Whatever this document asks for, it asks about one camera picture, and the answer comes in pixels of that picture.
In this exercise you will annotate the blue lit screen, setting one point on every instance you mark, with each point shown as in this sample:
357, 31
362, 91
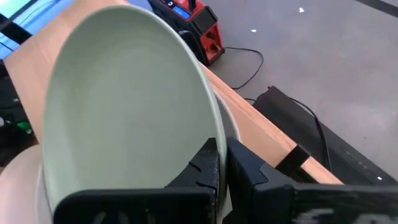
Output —
37, 15

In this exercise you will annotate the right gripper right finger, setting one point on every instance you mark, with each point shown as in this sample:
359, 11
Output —
311, 205

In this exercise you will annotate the red and black device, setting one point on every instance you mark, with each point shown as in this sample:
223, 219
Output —
205, 31

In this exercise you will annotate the pale green plate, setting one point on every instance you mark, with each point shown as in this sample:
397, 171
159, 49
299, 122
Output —
124, 102

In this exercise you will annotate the beige plate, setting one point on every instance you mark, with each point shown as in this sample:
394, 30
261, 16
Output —
18, 186

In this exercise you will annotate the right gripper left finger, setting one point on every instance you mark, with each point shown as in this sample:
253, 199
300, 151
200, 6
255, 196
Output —
140, 205

